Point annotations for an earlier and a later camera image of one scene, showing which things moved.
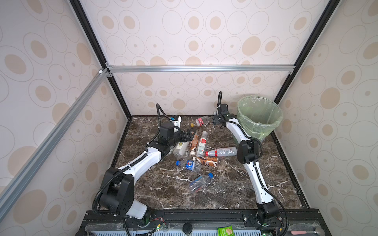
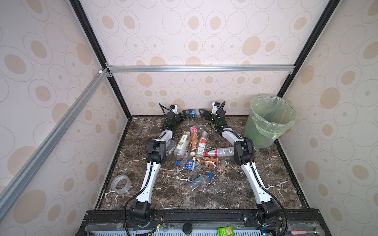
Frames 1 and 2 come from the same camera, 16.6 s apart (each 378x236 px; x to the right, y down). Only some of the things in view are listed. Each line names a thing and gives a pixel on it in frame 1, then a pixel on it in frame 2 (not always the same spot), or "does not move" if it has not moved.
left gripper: [188, 137] to [182, 116]
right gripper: [216, 119] to [205, 113]
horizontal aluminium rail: [199, 70] does not move
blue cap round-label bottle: [190, 164] does not move
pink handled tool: [319, 231] does not move
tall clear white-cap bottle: [181, 150] does not move
